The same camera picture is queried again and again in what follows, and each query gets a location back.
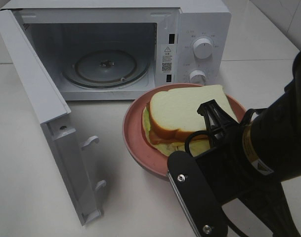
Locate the glass microwave turntable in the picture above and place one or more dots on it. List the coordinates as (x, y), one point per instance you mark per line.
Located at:
(107, 68)

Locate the pink round plate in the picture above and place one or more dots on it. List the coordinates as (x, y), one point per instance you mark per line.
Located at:
(135, 139)

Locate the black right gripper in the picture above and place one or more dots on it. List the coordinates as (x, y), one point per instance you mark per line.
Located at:
(246, 164)

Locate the white upper power knob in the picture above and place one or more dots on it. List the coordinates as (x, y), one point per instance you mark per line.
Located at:
(202, 47)

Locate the white microwave door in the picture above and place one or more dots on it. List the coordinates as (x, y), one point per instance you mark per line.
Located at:
(53, 115)

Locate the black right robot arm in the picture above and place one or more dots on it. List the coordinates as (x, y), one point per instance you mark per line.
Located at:
(284, 115)

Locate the white microwave oven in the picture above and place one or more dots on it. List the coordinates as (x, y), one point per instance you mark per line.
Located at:
(162, 29)

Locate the white lower timer knob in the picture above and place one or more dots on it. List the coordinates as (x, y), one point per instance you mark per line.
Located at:
(198, 77)

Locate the white bread sandwich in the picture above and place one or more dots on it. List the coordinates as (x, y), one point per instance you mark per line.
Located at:
(171, 116)

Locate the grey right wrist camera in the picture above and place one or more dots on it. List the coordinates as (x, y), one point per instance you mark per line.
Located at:
(202, 210)

